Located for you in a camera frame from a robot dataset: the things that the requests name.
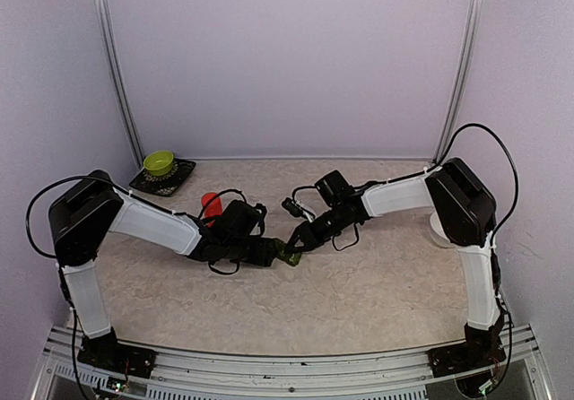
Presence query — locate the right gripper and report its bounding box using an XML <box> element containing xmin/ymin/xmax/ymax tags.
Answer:
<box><xmin>283</xmin><ymin>204</ymin><xmax>352</xmax><ymax>254</ymax></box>

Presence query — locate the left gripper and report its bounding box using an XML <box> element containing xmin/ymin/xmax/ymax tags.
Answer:
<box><xmin>224</xmin><ymin>237</ymin><xmax>278</xmax><ymax>267</ymax></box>

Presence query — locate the green pill organizer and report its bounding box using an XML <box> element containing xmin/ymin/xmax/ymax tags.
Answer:
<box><xmin>274</xmin><ymin>239</ymin><xmax>302</xmax><ymax>267</ymax></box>

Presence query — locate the red pill bottle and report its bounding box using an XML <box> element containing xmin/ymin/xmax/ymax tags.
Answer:
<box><xmin>199</xmin><ymin>192</ymin><xmax>223</xmax><ymax>227</ymax></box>

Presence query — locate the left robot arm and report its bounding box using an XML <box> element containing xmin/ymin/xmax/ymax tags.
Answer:
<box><xmin>38</xmin><ymin>170</ymin><xmax>279</xmax><ymax>369</ymax></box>

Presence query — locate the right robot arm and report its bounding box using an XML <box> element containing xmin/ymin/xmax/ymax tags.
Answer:
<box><xmin>282</xmin><ymin>157</ymin><xmax>508</xmax><ymax>368</ymax></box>

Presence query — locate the black square tray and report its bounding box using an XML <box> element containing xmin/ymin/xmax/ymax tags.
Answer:
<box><xmin>129</xmin><ymin>158</ymin><xmax>196</xmax><ymax>197</ymax></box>

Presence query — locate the lime green bowl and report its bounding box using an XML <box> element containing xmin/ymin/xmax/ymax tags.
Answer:
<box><xmin>143</xmin><ymin>151</ymin><xmax>175</xmax><ymax>177</ymax></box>

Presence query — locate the white bowl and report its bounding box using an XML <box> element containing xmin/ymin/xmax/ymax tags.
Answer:
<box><xmin>430</xmin><ymin>212</ymin><xmax>451</xmax><ymax>248</ymax></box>

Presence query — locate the front aluminium rail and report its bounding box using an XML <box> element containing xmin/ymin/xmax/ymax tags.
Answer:
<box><xmin>30</xmin><ymin>326</ymin><xmax>552</xmax><ymax>400</ymax></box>

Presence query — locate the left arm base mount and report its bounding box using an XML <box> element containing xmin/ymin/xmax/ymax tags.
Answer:
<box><xmin>77</xmin><ymin>343</ymin><xmax>156</xmax><ymax>379</ymax></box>

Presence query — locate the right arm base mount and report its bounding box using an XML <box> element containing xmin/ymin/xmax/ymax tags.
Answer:
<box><xmin>427</xmin><ymin>343</ymin><xmax>506</xmax><ymax>378</ymax></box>

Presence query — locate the left aluminium frame post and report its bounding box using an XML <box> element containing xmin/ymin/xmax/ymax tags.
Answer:
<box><xmin>94</xmin><ymin>0</ymin><xmax>144</xmax><ymax>169</ymax></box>

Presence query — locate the aluminium frame post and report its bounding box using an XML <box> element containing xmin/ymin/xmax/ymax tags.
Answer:
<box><xmin>94</xmin><ymin>0</ymin><xmax>144</xmax><ymax>169</ymax></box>
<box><xmin>433</xmin><ymin>0</ymin><xmax>483</xmax><ymax>162</ymax></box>

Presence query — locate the right aluminium frame post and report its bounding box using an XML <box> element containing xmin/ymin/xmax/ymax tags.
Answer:
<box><xmin>433</xmin><ymin>0</ymin><xmax>483</xmax><ymax>162</ymax></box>

